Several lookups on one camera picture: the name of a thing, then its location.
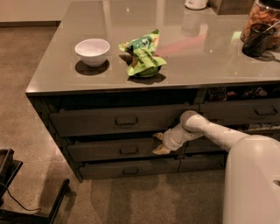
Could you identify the grey counter cabinet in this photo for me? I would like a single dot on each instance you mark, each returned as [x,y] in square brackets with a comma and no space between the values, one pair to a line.
[118,72]

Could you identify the white ceramic bowl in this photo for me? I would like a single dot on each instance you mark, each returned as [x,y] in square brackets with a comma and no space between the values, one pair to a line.
[93,51]

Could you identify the glass jar of snacks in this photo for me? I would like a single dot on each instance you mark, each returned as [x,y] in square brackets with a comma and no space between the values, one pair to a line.
[265,12]

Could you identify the brown box at back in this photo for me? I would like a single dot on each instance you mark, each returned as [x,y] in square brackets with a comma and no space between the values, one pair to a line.
[231,7]

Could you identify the white container at back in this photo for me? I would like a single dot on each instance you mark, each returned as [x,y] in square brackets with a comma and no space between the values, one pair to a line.
[196,5]

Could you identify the dark glass cup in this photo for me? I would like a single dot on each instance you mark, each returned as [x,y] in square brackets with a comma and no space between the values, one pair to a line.
[258,39]

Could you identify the green crumpled snack bag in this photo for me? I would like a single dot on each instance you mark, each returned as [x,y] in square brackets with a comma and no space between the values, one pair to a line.
[144,63]

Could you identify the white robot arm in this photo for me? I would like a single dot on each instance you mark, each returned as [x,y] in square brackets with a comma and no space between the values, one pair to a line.
[252,177]

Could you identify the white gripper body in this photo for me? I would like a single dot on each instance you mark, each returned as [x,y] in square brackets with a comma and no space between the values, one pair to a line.
[168,142]

